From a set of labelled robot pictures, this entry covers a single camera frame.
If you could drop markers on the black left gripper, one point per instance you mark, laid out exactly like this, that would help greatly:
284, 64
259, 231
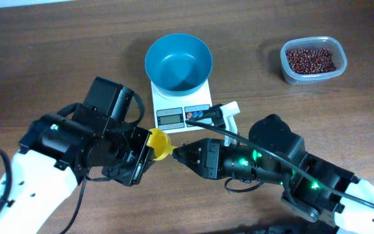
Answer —
142, 156

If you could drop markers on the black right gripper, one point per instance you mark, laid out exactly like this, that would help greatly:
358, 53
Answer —
211, 158

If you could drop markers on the yellow plastic measuring scoop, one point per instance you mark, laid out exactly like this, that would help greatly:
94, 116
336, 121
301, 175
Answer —
161, 144

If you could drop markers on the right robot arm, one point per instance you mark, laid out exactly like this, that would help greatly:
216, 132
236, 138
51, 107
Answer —
314, 189

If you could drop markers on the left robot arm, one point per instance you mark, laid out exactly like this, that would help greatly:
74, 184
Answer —
58, 151

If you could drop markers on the white digital kitchen scale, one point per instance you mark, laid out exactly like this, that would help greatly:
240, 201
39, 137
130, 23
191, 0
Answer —
170, 112

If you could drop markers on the blue plastic bowl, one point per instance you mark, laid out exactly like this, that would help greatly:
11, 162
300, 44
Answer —
178, 64

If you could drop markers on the red adzuki beans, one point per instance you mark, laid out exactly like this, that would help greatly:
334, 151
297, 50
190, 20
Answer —
310, 61

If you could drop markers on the clear plastic container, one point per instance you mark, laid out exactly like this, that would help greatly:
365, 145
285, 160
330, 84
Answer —
315, 42

